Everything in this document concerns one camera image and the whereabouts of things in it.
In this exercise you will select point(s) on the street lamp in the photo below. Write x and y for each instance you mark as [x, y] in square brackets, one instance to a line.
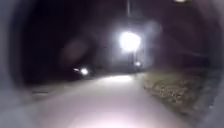
[129, 41]

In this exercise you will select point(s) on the vehicle with headlights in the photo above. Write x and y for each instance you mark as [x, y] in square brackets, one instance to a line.
[81, 71]

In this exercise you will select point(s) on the grey paved path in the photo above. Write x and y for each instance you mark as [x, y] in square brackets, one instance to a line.
[106, 103]

